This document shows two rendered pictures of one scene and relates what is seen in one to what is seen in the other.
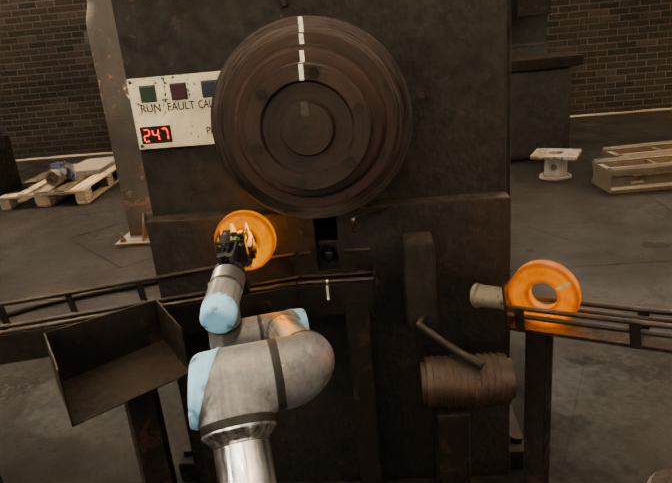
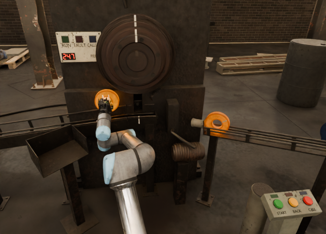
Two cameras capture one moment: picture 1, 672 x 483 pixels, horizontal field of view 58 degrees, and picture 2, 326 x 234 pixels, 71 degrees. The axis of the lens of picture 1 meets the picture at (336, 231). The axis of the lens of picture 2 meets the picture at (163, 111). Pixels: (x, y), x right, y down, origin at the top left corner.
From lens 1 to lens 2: 0.23 m
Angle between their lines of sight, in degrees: 15
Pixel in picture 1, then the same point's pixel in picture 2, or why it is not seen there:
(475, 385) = (191, 154)
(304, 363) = (147, 158)
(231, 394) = (122, 171)
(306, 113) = (137, 55)
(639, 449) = (236, 168)
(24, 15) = not seen: outside the picture
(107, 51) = (24, 4)
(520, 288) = (209, 121)
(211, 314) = (101, 134)
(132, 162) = (37, 54)
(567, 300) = (225, 126)
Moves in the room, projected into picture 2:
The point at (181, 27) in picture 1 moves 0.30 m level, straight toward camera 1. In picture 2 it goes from (80, 11) to (88, 16)
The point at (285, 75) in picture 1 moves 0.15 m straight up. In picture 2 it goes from (129, 39) to (128, 8)
